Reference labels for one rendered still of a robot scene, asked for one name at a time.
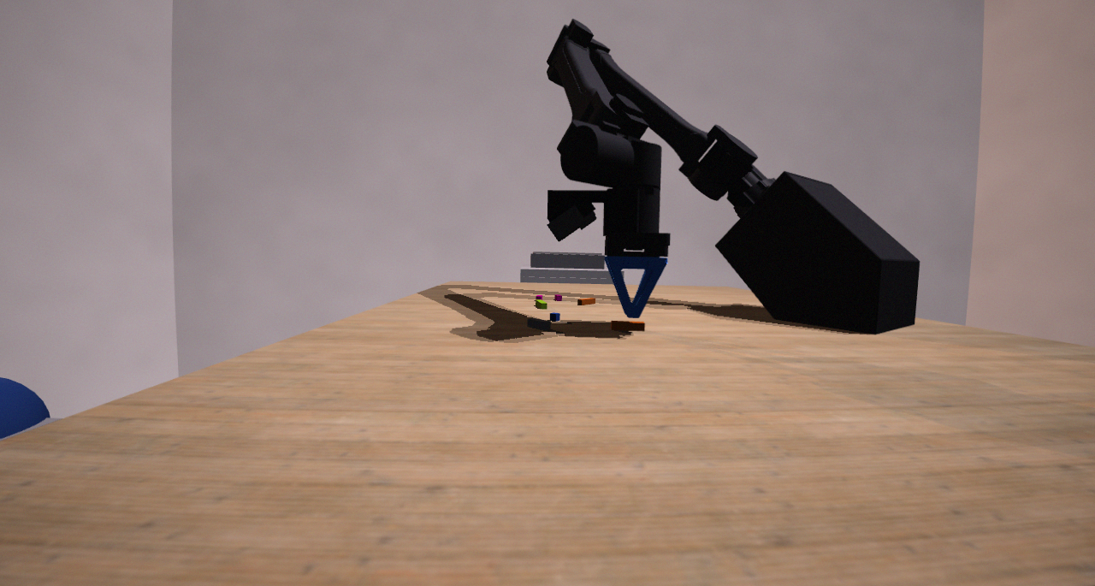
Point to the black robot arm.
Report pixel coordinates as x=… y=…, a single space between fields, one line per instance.
x=591 y=156

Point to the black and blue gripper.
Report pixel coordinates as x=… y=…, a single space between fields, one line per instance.
x=655 y=247

